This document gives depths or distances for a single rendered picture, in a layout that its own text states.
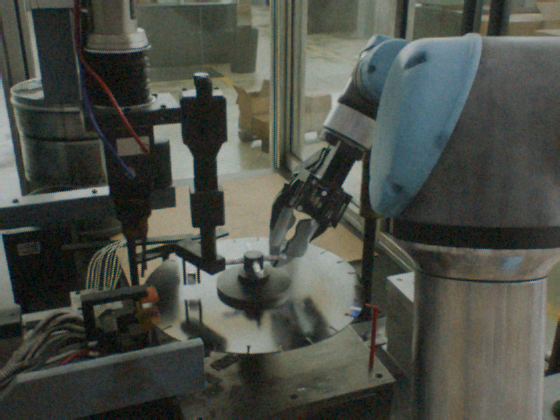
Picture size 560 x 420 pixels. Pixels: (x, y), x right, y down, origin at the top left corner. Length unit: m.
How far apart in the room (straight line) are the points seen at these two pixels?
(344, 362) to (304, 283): 0.13
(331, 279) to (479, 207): 0.60
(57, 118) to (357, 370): 0.86
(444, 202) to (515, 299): 0.08
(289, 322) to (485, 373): 0.48
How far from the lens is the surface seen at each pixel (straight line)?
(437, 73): 0.38
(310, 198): 0.87
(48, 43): 0.90
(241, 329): 0.84
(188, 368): 0.75
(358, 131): 0.87
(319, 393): 0.90
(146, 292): 0.89
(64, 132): 1.45
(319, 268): 0.99
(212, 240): 0.84
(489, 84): 0.38
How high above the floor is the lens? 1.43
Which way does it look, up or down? 23 degrees down
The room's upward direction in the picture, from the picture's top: straight up
